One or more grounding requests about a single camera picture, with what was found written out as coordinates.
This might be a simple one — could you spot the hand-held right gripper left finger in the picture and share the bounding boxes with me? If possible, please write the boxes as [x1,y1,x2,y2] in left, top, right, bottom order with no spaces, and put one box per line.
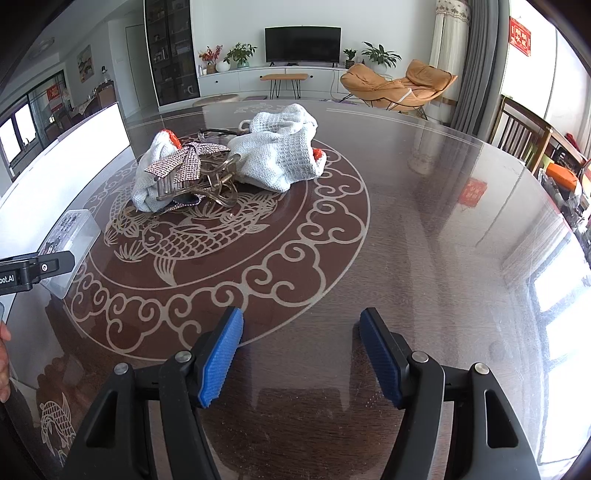
[67,306,244,480]

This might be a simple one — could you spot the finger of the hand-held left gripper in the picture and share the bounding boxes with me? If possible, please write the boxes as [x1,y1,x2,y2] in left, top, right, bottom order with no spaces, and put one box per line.
[29,250,75,284]

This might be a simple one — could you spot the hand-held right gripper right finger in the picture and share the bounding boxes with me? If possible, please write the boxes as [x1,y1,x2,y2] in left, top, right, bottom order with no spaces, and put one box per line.
[359,307,541,480]

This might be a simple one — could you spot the clear plastic box cartoon print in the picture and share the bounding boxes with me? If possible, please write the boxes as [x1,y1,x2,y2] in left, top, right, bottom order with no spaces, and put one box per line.
[39,209,101,302]

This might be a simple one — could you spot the white cardboard box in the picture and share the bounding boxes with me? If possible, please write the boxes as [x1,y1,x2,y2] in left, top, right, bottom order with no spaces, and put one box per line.
[0,102,132,384]

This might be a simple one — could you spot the person's left hand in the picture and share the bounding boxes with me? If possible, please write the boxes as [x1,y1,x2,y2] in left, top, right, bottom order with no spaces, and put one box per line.
[0,319,12,402]

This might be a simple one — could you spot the white knit glove orange cuff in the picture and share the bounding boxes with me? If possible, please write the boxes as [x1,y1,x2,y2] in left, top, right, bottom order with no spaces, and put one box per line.
[239,103,319,137]
[228,131,327,193]
[131,130,204,213]

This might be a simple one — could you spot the rhinestone hair claw clip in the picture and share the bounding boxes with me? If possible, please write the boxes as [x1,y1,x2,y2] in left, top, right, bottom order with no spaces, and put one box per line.
[145,142,241,210]

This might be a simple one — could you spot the dark brown headband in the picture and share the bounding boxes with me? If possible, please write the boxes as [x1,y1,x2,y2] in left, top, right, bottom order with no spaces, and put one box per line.
[198,128,252,139]

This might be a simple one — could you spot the dark display cabinet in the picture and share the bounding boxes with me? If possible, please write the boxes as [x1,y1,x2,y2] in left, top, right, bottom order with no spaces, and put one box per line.
[144,0,200,108]

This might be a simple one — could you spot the orange box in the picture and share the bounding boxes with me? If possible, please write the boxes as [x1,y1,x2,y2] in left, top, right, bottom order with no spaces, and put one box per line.
[545,164,581,188]

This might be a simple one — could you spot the wooden dining chair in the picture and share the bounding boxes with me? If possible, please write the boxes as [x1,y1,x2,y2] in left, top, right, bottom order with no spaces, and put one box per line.
[489,95,555,174]

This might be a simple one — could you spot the red flower arrangement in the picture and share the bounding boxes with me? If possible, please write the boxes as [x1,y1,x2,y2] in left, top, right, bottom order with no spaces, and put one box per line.
[198,45,223,75]

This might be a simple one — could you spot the white television cabinet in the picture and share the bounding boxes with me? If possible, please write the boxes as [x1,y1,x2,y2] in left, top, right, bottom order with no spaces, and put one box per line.
[198,65,365,99]

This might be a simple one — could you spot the orange lounge chair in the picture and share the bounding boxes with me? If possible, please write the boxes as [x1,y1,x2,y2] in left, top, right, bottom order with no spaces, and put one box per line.
[340,59,459,121]

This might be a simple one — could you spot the green potted plant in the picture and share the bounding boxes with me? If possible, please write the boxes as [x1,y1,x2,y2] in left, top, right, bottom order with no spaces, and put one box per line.
[223,42,258,70]

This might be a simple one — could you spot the wooden bench black legs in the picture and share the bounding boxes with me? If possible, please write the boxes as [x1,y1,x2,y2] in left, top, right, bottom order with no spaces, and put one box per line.
[260,73,308,99]

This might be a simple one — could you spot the large leafy potted plant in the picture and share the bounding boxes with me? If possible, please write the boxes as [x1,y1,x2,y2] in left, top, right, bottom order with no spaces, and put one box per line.
[361,41,402,75]

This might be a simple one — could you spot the grey curtain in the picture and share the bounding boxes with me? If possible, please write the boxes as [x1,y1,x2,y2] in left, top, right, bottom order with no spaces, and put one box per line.
[450,0,511,134]

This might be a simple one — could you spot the black television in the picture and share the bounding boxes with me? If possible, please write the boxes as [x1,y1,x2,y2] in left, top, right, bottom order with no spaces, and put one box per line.
[264,25,342,65]

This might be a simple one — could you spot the covered standing air conditioner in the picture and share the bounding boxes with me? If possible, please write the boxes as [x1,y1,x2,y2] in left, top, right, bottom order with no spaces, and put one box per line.
[429,0,472,88]

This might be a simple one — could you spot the framed wall picture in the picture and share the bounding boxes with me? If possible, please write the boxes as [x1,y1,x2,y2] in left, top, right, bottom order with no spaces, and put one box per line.
[76,45,93,83]

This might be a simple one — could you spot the red wall hanging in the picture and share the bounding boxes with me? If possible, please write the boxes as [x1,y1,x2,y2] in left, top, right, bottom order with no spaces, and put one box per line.
[509,16,533,57]

